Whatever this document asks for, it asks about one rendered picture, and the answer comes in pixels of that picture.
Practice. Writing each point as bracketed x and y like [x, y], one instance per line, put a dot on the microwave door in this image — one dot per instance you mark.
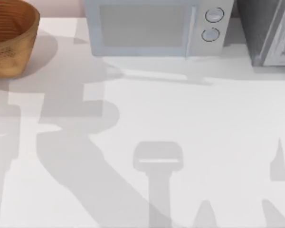
[140, 26]

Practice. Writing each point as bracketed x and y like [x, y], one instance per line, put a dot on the round microwave knob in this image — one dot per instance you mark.
[214, 14]
[210, 34]

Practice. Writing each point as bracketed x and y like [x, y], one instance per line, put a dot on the pale microwave oven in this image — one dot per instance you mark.
[225, 21]

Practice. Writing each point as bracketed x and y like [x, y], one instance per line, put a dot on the wooden bowl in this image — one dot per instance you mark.
[21, 45]

